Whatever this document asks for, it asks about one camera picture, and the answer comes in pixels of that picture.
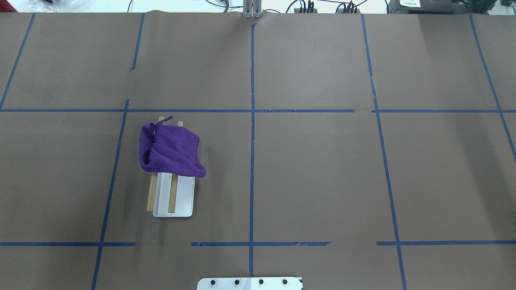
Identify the purple towel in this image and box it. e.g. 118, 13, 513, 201
138, 116, 206, 178

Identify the white wooden towel rack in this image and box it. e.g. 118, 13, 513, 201
146, 116, 196, 218

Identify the brown paper table cover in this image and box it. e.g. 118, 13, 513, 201
1, 11, 515, 290

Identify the black power strip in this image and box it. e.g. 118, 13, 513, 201
293, 0, 318, 14
335, 1, 359, 14

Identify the black computer box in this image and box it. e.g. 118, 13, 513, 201
387, 0, 497, 15

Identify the grey aluminium frame post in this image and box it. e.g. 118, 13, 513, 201
243, 0, 263, 19

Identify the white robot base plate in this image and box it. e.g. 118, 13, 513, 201
197, 277, 304, 290

